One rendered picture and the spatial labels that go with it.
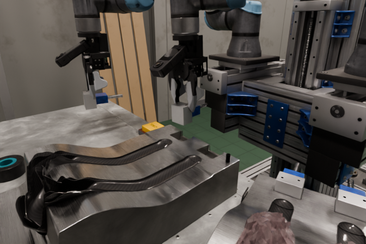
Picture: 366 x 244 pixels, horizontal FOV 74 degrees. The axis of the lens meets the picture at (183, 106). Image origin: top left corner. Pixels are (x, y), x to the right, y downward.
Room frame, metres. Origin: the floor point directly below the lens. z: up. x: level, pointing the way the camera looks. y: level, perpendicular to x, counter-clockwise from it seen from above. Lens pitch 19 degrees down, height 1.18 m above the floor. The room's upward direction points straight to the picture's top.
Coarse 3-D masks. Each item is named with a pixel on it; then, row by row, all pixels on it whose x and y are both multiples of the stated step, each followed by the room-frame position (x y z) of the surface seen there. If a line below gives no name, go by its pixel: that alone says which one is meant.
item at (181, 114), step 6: (180, 102) 0.68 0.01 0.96; (174, 108) 0.66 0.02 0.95; (180, 108) 0.64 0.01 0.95; (186, 108) 0.64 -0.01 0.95; (198, 108) 0.68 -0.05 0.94; (174, 114) 0.66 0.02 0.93; (180, 114) 0.64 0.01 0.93; (186, 114) 0.64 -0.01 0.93; (192, 114) 0.66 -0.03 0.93; (174, 120) 0.66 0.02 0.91; (180, 120) 0.64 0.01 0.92; (186, 120) 0.64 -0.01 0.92
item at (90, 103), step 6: (84, 96) 0.77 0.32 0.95; (90, 96) 0.78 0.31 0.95; (96, 96) 0.79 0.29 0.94; (102, 96) 0.80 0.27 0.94; (108, 96) 0.82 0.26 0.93; (114, 96) 0.83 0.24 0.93; (120, 96) 0.84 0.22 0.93; (84, 102) 0.78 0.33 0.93; (90, 102) 0.77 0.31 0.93; (96, 102) 0.79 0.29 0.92; (102, 102) 0.79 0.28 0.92; (90, 108) 0.77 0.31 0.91
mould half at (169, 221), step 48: (48, 144) 0.47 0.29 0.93; (144, 144) 0.56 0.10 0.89; (192, 144) 0.55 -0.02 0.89; (96, 192) 0.32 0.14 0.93; (144, 192) 0.37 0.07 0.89; (192, 192) 0.38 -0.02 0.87; (0, 240) 0.29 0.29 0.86; (48, 240) 0.28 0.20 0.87; (96, 240) 0.27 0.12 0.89; (144, 240) 0.31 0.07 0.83
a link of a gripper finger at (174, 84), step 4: (172, 80) 0.69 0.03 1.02; (176, 80) 0.69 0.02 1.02; (180, 80) 0.70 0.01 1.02; (172, 84) 0.69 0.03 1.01; (176, 84) 0.68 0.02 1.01; (180, 84) 0.69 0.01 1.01; (172, 88) 0.69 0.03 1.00; (176, 88) 0.68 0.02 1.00; (180, 88) 0.71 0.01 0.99; (184, 88) 0.72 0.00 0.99; (172, 92) 0.69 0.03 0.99; (176, 92) 0.69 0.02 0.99; (180, 92) 0.71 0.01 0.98; (184, 92) 0.72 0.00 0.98; (172, 96) 0.69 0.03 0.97; (176, 96) 0.68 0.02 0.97; (176, 100) 0.69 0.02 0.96
